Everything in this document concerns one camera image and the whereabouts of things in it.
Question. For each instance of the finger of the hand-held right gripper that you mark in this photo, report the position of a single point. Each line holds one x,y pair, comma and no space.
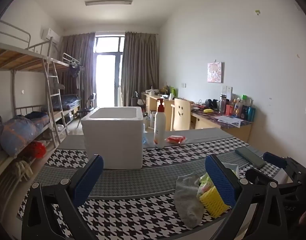
274,159
255,176

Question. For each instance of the black folding chair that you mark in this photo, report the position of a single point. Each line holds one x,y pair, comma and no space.
89,102

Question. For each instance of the houndstooth tablecloth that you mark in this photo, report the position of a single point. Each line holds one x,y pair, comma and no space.
133,212

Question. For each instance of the row of toiletry bottles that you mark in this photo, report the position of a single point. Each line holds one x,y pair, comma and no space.
240,110

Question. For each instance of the ceiling tube light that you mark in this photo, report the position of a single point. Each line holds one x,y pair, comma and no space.
108,2

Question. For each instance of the clear blue water bottle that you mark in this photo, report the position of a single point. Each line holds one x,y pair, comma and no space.
144,142

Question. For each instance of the green plastic packet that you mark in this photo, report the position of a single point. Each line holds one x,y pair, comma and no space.
204,183

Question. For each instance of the wooden chair with smiley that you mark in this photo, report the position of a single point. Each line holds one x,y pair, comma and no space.
180,112

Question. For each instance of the green box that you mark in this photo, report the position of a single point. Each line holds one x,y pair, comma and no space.
172,91

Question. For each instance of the plain wooden desk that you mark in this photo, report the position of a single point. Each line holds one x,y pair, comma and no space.
153,105

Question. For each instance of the large metal bunk bed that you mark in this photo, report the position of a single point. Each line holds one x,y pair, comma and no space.
18,57

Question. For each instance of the grey sock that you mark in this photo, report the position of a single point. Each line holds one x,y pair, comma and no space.
188,200

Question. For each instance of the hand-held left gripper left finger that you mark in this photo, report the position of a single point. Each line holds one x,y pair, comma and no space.
89,180

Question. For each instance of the black headphones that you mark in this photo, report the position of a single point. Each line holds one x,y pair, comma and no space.
210,103

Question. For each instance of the grey metal bed ladder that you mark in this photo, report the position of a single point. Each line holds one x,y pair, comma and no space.
55,86

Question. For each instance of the white foam box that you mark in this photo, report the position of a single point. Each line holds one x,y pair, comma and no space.
113,140

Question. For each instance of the cartoon wall picture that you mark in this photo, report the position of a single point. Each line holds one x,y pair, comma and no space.
214,72

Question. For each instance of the brown curtain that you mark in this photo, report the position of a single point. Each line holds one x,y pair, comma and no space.
140,67
75,50

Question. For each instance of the yellow desk item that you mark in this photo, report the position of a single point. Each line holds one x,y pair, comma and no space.
208,110

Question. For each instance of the red packet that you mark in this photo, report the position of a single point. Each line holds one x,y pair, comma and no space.
175,139

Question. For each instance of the dark hanging clothes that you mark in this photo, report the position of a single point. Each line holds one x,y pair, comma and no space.
74,72

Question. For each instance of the red plastic bag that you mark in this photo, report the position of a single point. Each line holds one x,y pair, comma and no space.
36,150

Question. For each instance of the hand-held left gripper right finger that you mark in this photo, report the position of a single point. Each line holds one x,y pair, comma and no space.
219,180

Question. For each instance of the wooden desk with patterned top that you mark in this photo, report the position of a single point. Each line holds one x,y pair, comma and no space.
240,130

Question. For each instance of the black smartphone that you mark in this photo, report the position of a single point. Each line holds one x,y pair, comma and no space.
250,156

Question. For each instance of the white pump bottle red top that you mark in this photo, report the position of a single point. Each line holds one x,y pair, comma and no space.
159,127

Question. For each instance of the blue quilt bundle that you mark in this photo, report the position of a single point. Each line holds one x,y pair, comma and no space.
18,132

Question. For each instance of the printed papers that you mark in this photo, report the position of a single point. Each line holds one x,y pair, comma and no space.
229,120

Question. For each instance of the double wall socket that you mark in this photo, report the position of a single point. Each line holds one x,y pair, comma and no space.
227,89

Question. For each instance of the yellow ribbed sponge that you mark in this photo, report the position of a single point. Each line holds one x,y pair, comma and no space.
213,202

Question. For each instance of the glass balcony door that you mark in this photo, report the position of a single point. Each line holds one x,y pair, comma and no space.
105,80

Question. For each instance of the small metal bunk bed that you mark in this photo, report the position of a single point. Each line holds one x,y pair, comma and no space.
68,61

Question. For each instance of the dark blue bedding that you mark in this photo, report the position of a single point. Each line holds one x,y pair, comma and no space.
69,102

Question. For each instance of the white air conditioner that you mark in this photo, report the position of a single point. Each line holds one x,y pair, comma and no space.
50,35

